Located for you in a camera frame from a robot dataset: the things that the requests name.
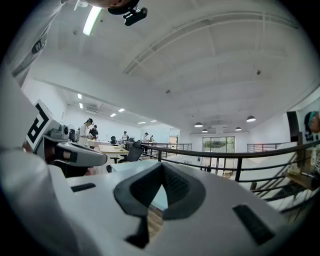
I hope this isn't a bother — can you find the person's grey shirt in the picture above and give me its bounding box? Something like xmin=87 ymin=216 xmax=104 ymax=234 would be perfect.
xmin=0 ymin=0 xmax=81 ymax=256

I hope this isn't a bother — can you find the painted face wall picture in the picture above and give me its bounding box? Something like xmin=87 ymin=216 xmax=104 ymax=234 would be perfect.
xmin=303 ymin=110 xmax=320 ymax=135

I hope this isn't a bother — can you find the black metal railing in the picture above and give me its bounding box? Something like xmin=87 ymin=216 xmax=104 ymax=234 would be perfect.
xmin=149 ymin=141 xmax=193 ymax=161
xmin=139 ymin=139 xmax=320 ymax=213
xmin=246 ymin=141 xmax=291 ymax=153

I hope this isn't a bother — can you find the long ceiling tube light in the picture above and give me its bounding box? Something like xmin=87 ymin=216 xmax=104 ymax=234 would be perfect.
xmin=82 ymin=5 xmax=104 ymax=37

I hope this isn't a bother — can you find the small white flower bunch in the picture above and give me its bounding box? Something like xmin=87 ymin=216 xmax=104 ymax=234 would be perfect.
xmin=287 ymin=164 xmax=301 ymax=176

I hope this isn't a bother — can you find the black office chair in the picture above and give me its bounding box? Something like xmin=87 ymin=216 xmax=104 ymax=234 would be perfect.
xmin=106 ymin=140 xmax=146 ymax=174

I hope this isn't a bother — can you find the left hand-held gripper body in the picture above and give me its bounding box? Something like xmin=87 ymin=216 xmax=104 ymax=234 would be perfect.
xmin=25 ymin=99 xmax=76 ymax=163

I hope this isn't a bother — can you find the person's left hand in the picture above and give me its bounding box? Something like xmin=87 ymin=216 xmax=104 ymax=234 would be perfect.
xmin=45 ymin=146 xmax=72 ymax=162

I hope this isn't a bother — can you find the black head-worn camera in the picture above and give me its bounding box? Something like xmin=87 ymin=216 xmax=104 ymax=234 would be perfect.
xmin=107 ymin=0 xmax=149 ymax=27

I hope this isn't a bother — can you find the light wooden curved desk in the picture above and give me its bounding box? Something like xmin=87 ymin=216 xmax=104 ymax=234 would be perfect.
xmin=98 ymin=144 xmax=131 ymax=158

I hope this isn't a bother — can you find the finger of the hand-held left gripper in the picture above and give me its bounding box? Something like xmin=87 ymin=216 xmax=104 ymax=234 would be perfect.
xmin=71 ymin=143 xmax=109 ymax=167

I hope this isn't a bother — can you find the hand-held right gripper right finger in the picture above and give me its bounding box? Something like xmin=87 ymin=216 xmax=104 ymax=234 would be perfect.
xmin=149 ymin=161 xmax=299 ymax=256

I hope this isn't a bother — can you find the dark wooden side table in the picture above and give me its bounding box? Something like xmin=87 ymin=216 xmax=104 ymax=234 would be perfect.
xmin=282 ymin=169 xmax=320 ymax=216

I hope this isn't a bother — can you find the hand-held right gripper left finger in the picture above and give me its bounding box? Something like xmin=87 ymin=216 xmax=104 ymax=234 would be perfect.
xmin=66 ymin=161 xmax=164 ymax=256

